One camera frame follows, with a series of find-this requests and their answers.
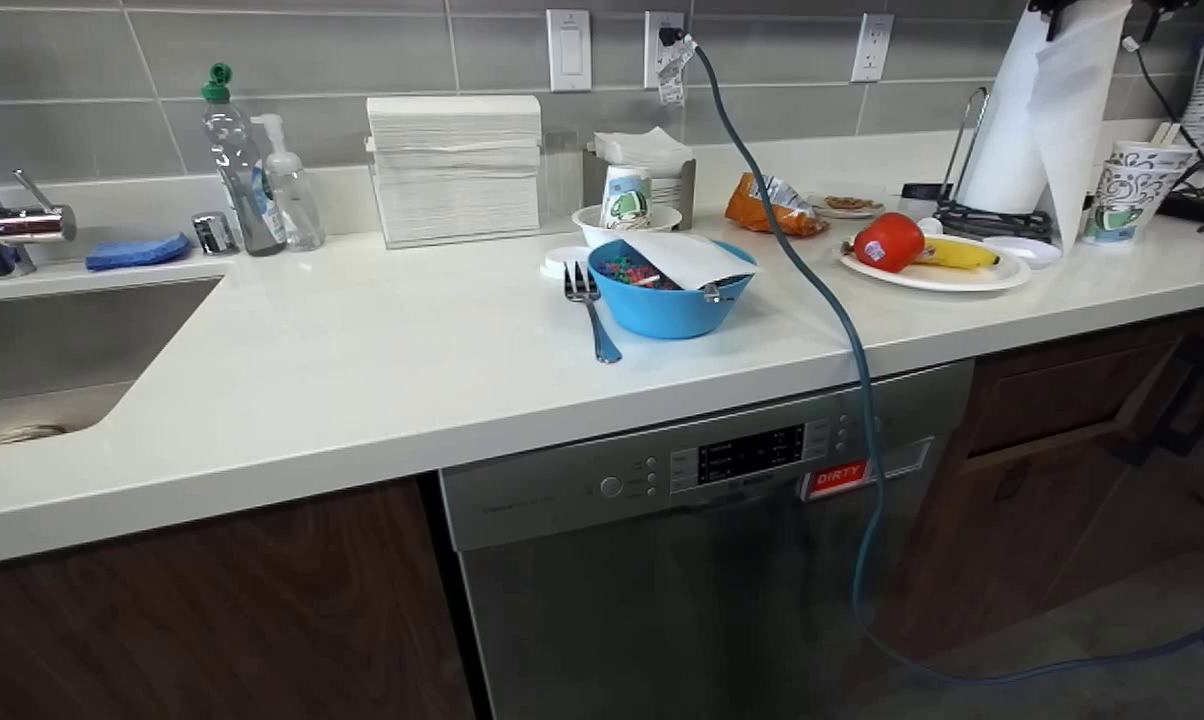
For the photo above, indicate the white paper towel roll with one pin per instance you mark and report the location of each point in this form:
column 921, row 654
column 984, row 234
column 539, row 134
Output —
column 1012, row 134

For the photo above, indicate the blue bowl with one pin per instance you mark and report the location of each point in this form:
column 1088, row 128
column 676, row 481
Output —
column 662, row 314

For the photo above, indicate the silver fork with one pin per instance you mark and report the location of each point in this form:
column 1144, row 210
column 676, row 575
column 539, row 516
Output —
column 598, row 326

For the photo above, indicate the colourful snack packets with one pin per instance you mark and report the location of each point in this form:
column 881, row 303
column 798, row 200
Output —
column 634, row 274

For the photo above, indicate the white paper card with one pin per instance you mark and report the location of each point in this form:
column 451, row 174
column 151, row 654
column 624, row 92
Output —
column 693, row 256

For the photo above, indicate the white paper cup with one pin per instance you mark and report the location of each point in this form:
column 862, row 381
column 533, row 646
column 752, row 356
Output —
column 584, row 223

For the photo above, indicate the paper cup with coffee print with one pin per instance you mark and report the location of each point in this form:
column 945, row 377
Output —
column 624, row 199

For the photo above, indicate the white napkin bundle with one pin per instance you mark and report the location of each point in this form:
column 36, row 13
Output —
column 634, row 144

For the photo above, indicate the orange snack bag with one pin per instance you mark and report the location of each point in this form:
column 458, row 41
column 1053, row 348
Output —
column 760, row 207

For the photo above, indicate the stainless steel dishwasher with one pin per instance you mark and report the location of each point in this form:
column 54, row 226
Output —
column 653, row 602

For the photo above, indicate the red bell pepper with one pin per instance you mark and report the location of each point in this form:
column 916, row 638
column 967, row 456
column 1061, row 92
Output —
column 888, row 241

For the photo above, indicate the clear bottle with white pump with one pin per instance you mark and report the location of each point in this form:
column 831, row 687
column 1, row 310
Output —
column 293, row 200

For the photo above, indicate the white round plate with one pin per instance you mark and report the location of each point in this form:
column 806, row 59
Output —
column 945, row 278

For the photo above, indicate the yellow banana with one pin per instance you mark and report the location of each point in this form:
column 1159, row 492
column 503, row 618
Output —
column 963, row 253

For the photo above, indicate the clear bottle with green cap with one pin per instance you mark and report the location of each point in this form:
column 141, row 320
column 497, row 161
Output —
column 240, row 184

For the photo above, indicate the small chrome sink fitting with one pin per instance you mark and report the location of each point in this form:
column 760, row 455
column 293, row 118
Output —
column 210, row 234

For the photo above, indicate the dark wood cabinet drawers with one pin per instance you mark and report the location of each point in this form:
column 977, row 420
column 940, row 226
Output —
column 1026, row 504

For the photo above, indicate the blue sponge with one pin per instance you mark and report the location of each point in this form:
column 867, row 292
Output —
column 141, row 248

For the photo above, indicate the dark wood cabinet door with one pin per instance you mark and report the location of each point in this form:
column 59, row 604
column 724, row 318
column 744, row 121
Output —
column 200, row 627

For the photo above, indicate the sink basin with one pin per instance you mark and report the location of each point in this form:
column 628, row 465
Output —
column 66, row 363

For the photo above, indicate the printed paper cup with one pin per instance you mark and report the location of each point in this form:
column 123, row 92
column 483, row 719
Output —
column 1134, row 193

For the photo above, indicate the black stand base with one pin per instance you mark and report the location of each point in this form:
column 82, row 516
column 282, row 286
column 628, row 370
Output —
column 1202, row 207

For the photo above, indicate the white wall outlet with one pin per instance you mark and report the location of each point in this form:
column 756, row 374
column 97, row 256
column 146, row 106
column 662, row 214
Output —
column 568, row 49
column 653, row 67
column 873, row 49

